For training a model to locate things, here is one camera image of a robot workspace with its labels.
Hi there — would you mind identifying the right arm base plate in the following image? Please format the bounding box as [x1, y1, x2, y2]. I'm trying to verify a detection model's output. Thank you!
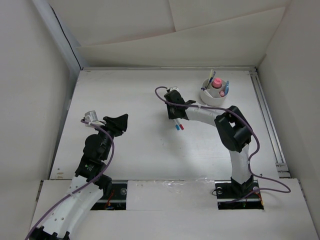
[211, 180, 264, 210]

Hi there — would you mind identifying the blue capped white marker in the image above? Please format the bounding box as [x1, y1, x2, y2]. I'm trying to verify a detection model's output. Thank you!
[173, 119, 180, 131]

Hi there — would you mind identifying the pink capped glue bottle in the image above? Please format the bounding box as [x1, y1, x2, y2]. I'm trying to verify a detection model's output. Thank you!
[211, 78, 223, 89]

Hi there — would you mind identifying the red capped white marker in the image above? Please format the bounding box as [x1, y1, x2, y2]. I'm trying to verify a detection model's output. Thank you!
[176, 119, 185, 131]

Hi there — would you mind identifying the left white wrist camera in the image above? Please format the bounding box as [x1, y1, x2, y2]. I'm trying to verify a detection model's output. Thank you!
[84, 110, 98, 125]

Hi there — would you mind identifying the white round divided container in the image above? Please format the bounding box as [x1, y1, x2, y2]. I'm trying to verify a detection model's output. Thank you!
[200, 79, 228, 107]

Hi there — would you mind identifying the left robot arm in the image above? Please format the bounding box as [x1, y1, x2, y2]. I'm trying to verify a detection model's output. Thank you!
[26, 113, 129, 240]

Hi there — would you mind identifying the yellow pen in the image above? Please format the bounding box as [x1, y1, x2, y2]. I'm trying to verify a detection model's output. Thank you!
[207, 71, 216, 87]

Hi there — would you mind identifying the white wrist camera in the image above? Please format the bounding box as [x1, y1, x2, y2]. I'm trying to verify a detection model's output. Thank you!
[84, 110, 98, 125]
[167, 86, 180, 93]

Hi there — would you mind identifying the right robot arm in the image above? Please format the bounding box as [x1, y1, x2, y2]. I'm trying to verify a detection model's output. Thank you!
[164, 88, 254, 197]

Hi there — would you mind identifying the blue ballpoint pen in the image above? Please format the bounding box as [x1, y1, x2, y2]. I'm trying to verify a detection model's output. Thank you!
[204, 69, 214, 90]

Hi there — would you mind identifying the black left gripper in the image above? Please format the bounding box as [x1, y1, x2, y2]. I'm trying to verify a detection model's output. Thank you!
[94, 113, 128, 160]

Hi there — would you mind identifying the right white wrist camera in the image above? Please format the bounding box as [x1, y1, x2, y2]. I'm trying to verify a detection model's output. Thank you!
[167, 86, 180, 93]

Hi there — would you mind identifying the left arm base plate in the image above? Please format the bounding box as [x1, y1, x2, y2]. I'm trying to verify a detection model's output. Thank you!
[91, 181, 128, 211]

